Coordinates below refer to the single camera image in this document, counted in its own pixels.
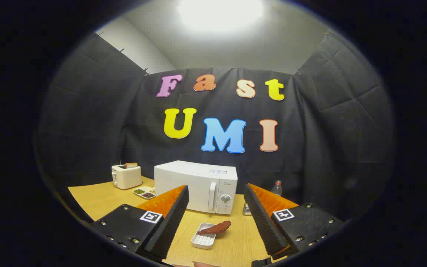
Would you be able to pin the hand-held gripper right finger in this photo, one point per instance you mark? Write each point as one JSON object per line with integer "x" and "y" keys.
{"x": 263, "y": 222}

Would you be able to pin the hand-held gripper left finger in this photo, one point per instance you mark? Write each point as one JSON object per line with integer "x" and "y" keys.
{"x": 172, "y": 222}

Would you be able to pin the brown fried meat piece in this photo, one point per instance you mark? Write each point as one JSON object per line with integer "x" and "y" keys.
{"x": 217, "y": 227}

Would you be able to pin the white toaster oven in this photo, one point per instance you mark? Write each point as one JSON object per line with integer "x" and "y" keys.
{"x": 184, "y": 178}

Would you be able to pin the cream bread toaster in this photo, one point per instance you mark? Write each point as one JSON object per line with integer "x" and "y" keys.
{"x": 126, "y": 178}

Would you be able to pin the small white rectangular tray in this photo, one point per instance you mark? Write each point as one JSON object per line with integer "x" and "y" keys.
{"x": 202, "y": 241}

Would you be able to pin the clear plastic water bottle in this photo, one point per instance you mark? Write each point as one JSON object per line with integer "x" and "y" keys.
{"x": 277, "y": 189}

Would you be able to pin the white divided bean dish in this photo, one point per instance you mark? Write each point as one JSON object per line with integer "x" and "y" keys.
{"x": 145, "y": 188}

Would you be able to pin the toast slice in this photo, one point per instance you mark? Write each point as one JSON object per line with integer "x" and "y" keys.
{"x": 131, "y": 165}

